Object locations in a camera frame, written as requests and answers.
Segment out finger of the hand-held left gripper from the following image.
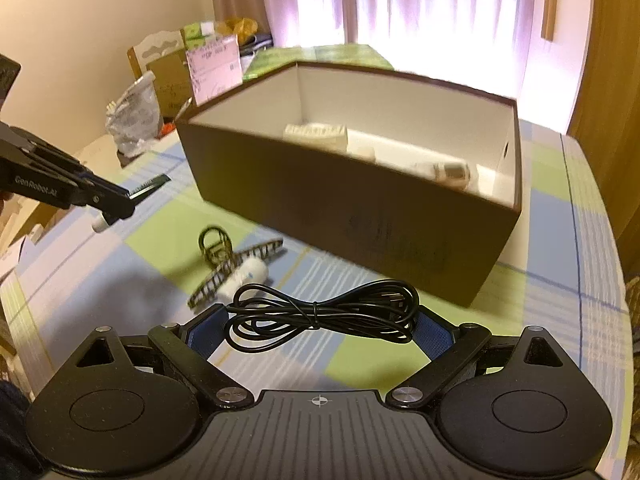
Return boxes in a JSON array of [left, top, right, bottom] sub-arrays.
[[126, 173, 172, 200], [75, 170, 137, 222]]

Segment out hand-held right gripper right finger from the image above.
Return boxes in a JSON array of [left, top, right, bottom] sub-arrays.
[[387, 309, 586, 406]]

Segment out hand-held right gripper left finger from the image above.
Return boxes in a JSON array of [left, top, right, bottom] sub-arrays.
[[65, 302, 256, 409]]

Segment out black cable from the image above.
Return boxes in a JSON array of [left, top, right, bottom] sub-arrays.
[[223, 281, 421, 361]]

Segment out brown cardboard box white inside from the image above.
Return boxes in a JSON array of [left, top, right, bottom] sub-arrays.
[[177, 60, 524, 309]]

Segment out small white bottle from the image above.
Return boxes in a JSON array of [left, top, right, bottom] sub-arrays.
[[219, 257, 272, 302]]

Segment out clear plastic bag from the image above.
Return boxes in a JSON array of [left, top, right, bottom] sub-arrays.
[[104, 71, 167, 157]]

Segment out brown patterned claw clip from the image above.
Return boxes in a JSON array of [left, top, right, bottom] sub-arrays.
[[187, 225, 287, 311]]

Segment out plain brown cardboard carton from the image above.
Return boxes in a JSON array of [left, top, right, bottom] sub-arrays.
[[127, 42, 197, 122]]

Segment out checked tablecloth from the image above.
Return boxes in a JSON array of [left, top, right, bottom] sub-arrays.
[[0, 117, 632, 476]]

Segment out green tissue box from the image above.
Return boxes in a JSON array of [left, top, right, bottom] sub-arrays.
[[181, 21, 222, 47]]

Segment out cream ribbed hair clip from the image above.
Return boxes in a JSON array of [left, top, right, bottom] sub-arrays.
[[283, 122, 350, 154]]

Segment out yellow plastic bag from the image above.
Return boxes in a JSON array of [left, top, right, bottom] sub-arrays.
[[220, 17, 262, 44]]

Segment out dark cloth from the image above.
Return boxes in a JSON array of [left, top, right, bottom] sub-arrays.
[[0, 379, 37, 463]]

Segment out wooden door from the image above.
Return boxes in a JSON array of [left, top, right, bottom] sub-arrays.
[[566, 0, 640, 242]]

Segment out sheer pink curtain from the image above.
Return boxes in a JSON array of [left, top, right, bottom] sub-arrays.
[[206, 0, 542, 107]]

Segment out wooden wall fixture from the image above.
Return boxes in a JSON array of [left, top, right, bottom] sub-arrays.
[[541, 0, 559, 42]]

